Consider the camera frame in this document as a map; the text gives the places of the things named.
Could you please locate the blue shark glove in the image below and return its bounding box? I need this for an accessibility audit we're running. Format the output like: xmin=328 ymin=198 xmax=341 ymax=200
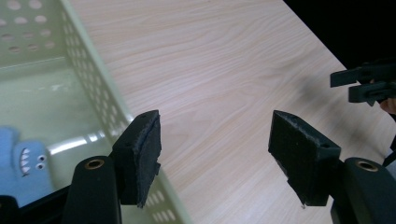
xmin=0 ymin=125 xmax=56 ymax=208

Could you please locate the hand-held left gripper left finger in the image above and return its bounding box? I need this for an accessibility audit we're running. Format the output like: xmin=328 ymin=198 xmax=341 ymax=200
xmin=110 ymin=109 xmax=163 ymax=209

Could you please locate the pale green plastic basket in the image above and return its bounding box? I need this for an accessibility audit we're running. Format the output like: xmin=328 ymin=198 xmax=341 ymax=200
xmin=0 ymin=0 xmax=194 ymax=224

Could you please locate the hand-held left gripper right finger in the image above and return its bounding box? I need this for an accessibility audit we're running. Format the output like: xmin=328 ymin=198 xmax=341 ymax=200
xmin=268 ymin=109 xmax=343 ymax=208

